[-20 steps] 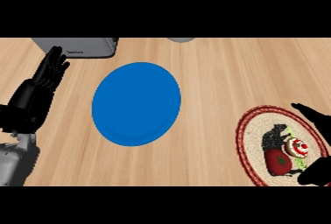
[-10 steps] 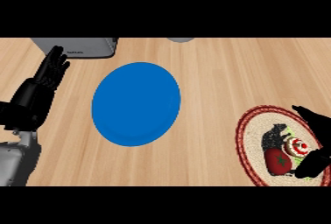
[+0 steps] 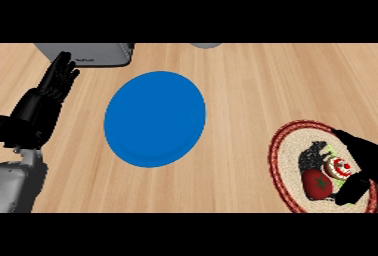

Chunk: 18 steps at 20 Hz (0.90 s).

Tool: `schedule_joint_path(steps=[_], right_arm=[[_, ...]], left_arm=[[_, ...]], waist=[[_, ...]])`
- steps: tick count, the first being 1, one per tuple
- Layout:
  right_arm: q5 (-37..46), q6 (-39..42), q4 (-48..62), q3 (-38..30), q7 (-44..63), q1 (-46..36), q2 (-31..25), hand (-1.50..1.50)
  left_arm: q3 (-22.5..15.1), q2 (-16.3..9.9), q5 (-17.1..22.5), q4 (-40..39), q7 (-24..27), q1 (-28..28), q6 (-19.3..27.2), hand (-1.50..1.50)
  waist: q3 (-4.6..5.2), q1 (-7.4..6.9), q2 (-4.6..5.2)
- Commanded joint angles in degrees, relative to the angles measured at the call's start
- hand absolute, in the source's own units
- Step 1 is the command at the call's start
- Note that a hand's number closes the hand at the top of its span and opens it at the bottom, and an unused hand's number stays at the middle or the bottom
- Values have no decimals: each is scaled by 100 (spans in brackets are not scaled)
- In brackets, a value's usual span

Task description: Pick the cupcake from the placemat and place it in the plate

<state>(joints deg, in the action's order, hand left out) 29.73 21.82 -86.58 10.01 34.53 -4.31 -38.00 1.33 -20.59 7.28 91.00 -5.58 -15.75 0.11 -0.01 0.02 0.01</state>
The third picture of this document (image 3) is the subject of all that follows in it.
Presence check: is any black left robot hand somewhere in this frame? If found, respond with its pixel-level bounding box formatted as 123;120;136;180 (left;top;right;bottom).
0;51;81;150

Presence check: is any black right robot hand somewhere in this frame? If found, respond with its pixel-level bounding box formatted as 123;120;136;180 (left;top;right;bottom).
329;128;378;206

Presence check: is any white red-topped cupcake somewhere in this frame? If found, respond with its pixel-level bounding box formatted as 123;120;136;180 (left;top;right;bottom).
322;156;355;179

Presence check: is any round beige red-rimmed placemat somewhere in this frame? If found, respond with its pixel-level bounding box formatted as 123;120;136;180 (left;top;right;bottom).
267;119;378;214

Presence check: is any blue round plate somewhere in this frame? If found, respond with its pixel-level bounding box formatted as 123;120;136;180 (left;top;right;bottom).
103;70;208;169

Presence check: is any red tomato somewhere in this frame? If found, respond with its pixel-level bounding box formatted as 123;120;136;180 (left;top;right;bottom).
301;168;335;201

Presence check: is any grey box appliance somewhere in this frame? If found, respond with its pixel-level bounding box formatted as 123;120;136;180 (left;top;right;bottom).
33;43;136;68

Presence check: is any grey round object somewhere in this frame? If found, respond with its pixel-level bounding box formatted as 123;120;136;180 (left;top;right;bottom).
189;43;223;50

